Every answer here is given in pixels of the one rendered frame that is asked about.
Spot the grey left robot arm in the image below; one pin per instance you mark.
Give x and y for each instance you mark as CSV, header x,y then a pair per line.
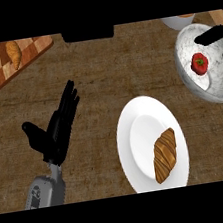
x,y
47,190

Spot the chocolate striped croissant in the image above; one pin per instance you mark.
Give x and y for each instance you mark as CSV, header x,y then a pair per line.
x,y
165,154

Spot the pale wooden object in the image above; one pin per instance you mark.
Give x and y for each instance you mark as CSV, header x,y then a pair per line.
x,y
219,16

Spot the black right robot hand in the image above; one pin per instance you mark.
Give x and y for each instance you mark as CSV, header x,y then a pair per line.
x,y
211,35

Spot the red bell pepper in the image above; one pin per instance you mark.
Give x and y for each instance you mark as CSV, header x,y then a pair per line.
x,y
199,63

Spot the black appliance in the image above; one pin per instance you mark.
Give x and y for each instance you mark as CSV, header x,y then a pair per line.
x,y
88,34

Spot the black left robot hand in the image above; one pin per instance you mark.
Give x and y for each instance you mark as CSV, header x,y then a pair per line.
x,y
57,130

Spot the white cup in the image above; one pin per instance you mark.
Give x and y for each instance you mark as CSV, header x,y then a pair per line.
x,y
177,22

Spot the white round plate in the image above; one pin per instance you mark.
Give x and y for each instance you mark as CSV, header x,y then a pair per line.
x,y
139,139

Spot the white marble bowl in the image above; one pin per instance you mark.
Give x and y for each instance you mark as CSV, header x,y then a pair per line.
x,y
185,52

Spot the golden plain croissant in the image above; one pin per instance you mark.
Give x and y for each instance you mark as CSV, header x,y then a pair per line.
x,y
14,54

